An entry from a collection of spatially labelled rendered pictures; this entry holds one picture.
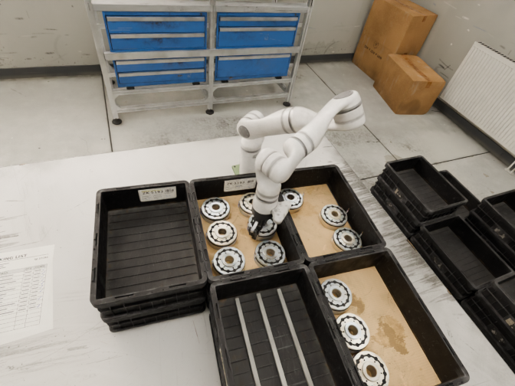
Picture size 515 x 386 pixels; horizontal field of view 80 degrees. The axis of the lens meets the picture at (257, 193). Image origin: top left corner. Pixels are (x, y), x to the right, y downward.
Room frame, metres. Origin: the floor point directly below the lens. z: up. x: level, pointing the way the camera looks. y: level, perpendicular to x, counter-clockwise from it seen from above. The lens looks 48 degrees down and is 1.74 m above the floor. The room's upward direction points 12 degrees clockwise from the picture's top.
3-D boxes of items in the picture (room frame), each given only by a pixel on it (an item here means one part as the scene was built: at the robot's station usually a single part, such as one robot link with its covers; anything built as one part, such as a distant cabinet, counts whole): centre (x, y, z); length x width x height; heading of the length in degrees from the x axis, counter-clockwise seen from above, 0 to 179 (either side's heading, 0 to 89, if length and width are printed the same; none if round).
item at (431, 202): (1.41, -0.95, 0.37); 0.40 x 0.30 x 0.45; 30
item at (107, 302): (0.50, 0.30, 0.92); 0.40 x 0.30 x 0.02; 25
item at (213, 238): (0.59, 0.09, 0.86); 0.10 x 0.10 x 0.01
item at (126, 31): (2.30, 0.95, 0.60); 0.72 x 0.03 x 0.56; 120
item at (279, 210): (0.62, -0.05, 1.04); 0.11 x 0.09 x 0.06; 70
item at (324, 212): (0.78, -0.30, 0.86); 0.10 x 0.10 x 0.01
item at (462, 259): (1.06, -1.15, 0.31); 0.40 x 0.30 x 0.34; 30
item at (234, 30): (2.70, 0.26, 0.60); 0.72 x 0.03 x 0.56; 120
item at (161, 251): (0.50, 0.30, 0.87); 0.40 x 0.30 x 0.11; 25
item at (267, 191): (0.63, -0.02, 1.14); 0.09 x 0.07 x 0.15; 52
